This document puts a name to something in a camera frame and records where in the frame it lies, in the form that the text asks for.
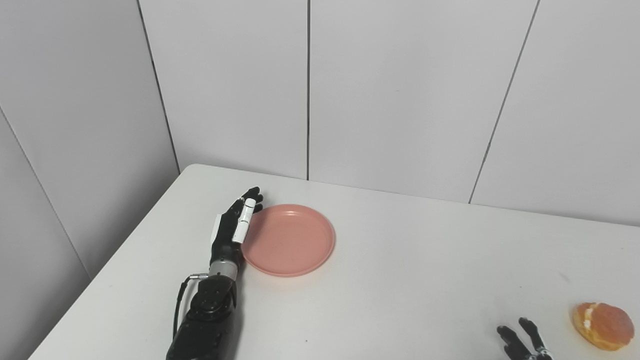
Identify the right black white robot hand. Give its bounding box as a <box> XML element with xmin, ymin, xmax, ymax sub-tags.
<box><xmin>496</xmin><ymin>317</ymin><xmax>555</xmax><ymax>360</ymax></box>

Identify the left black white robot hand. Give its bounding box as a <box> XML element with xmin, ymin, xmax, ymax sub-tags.
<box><xmin>209</xmin><ymin>186</ymin><xmax>264</xmax><ymax>266</ymax></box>

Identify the pink round plate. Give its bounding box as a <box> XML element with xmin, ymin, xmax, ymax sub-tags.
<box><xmin>241</xmin><ymin>203</ymin><xmax>336</xmax><ymax>278</ymax></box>

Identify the cream puff pastry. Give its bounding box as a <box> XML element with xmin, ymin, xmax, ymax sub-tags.
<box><xmin>572</xmin><ymin>301</ymin><xmax>636</xmax><ymax>352</ymax></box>

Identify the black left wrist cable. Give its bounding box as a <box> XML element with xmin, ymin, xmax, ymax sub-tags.
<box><xmin>172</xmin><ymin>273</ymin><xmax>210</xmax><ymax>341</ymax></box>

